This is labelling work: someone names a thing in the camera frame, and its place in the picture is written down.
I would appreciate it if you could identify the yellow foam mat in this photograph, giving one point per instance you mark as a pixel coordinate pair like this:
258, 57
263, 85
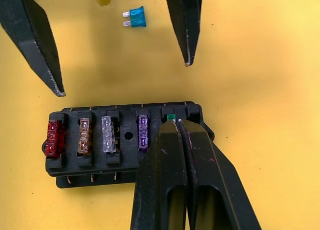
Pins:
250, 90

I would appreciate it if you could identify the clear blade fuse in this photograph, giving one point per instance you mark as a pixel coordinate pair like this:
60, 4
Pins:
108, 135

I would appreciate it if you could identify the red blade fuse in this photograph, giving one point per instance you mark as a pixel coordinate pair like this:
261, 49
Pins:
53, 140

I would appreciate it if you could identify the blue blade fuse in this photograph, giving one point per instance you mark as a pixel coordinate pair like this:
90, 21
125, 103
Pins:
137, 16

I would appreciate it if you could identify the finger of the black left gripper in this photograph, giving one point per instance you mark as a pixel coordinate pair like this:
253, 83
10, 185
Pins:
186, 20
30, 35

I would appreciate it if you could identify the amber blade fuse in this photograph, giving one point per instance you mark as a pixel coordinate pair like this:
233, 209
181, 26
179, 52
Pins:
84, 137

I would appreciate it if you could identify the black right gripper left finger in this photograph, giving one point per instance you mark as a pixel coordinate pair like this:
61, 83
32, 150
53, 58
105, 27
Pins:
160, 170

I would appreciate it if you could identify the green blade fuse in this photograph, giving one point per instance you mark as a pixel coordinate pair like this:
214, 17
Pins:
170, 117

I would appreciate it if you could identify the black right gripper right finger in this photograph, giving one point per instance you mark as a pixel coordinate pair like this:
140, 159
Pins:
212, 185

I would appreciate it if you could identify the black fuse box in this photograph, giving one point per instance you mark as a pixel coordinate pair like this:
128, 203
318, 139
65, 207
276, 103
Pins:
128, 150

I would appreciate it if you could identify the purple blade fuse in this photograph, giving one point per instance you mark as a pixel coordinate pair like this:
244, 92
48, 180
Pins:
143, 132

